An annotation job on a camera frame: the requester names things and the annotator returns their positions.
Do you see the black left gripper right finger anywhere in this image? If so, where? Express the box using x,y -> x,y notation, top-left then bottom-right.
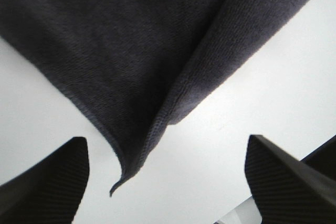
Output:
245,135 -> 335,223

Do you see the dark navy towel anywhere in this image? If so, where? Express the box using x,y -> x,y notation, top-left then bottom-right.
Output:
1,0 -> 309,189

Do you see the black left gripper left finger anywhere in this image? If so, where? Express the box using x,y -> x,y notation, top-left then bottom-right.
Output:
1,137 -> 90,223

